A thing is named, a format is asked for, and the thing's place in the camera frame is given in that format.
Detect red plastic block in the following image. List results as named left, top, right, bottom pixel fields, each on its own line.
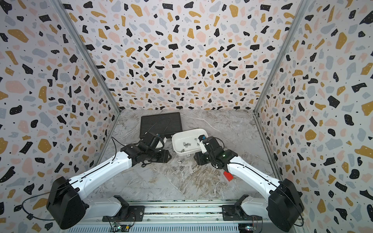
left=223, top=171, right=234, bottom=182

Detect aluminium corner post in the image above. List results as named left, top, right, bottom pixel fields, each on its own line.
left=254, top=0, right=309, bottom=114
left=51, top=0, right=121, bottom=115

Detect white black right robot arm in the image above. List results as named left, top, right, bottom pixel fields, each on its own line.
left=194, top=135, right=305, bottom=232

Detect black ribbed tool case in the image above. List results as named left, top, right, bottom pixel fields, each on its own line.
left=139, top=112, right=183, bottom=139

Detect aluminium corner post right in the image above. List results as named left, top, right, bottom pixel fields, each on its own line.
left=254, top=0, right=309, bottom=114

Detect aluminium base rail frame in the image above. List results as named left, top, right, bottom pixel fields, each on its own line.
left=70, top=200, right=281, bottom=233

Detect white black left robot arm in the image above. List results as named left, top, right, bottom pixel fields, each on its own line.
left=46, top=133, right=172, bottom=230

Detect aluminium corner post left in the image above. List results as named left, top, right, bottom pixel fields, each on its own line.
left=51, top=0, right=121, bottom=115

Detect white plastic storage box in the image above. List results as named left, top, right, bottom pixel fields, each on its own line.
left=172, top=128, right=208, bottom=156

